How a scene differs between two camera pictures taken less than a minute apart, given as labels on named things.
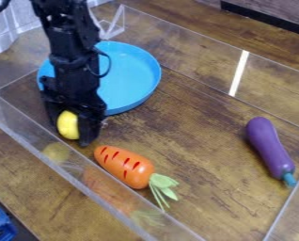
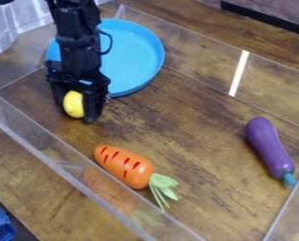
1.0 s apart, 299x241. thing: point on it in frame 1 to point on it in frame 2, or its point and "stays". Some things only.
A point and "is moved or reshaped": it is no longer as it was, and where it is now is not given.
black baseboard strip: x=265 y=17 stays
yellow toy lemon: x=69 y=124 is moved or reshaped
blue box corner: x=2 y=230 stays
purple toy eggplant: x=263 y=134 stays
